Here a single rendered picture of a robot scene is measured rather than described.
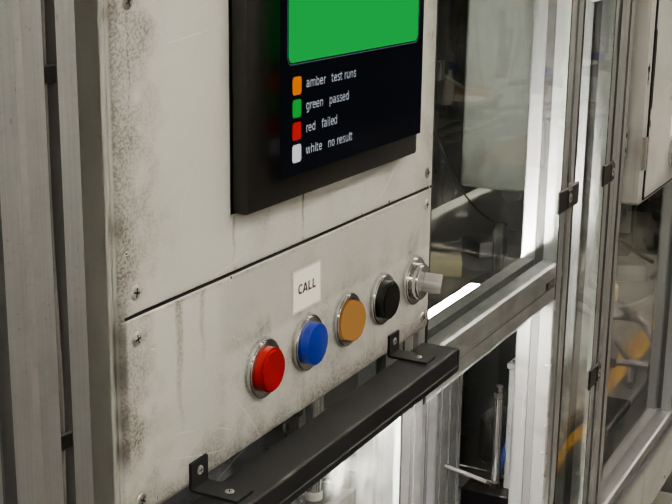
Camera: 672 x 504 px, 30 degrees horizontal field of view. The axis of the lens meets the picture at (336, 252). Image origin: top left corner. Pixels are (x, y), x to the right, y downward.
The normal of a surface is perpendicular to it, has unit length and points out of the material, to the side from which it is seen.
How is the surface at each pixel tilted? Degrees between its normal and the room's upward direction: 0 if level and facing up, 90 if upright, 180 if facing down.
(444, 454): 90
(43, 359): 90
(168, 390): 90
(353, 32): 90
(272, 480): 0
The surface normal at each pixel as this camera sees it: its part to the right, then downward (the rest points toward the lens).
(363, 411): 0.01, -0.97
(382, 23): 0.89, 0.13
